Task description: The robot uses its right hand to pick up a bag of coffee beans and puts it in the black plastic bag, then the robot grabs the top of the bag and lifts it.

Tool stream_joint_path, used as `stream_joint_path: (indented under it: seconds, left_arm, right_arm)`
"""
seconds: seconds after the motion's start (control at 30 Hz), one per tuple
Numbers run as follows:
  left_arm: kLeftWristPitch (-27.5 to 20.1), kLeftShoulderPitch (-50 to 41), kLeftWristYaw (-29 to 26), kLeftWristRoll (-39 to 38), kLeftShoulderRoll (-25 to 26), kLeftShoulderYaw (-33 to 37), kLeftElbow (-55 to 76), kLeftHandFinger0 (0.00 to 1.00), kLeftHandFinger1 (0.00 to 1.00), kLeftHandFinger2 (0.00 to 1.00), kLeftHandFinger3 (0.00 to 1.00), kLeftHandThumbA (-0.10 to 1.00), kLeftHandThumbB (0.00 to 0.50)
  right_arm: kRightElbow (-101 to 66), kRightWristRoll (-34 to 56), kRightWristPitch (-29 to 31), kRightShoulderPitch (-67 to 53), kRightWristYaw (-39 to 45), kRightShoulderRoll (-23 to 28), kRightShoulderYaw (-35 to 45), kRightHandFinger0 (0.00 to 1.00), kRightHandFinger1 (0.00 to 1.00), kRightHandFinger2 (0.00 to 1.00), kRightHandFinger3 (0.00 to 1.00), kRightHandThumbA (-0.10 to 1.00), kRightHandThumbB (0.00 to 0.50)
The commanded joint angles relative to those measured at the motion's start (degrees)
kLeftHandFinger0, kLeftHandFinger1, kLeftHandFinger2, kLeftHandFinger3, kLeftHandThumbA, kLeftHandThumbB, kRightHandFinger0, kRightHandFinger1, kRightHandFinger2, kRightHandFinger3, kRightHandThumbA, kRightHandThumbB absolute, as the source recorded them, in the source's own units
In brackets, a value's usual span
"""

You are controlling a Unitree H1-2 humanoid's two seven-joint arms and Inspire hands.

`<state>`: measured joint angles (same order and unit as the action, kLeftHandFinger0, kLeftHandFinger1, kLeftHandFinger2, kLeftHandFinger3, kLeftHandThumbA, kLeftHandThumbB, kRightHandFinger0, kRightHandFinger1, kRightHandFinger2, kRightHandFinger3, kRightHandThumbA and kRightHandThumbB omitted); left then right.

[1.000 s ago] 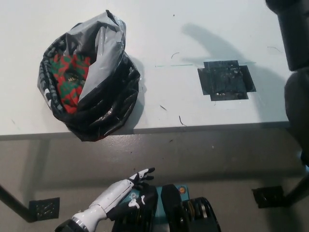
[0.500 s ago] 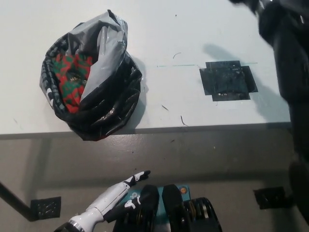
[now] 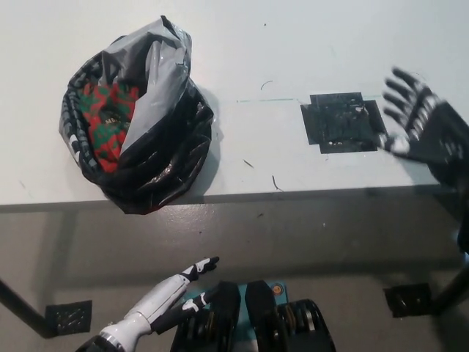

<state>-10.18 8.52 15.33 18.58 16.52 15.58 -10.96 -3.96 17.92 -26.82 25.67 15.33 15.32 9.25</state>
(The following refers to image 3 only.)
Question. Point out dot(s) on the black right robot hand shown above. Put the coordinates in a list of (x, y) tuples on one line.
[(439, 135)]

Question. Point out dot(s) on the black table leg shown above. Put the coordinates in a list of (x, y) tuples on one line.
[(22, 311), (454, 289)]

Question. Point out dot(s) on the red green patterned cloth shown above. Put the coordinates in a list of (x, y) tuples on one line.
[(102, 139)]

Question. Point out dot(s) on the black tape patch on table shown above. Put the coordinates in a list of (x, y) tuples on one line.
[(340, 124)]

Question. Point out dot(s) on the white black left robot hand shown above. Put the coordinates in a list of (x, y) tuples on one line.
[(161, 297)]

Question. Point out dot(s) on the black plastic shopping bag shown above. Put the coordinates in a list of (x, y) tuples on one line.
[(165, 157)]

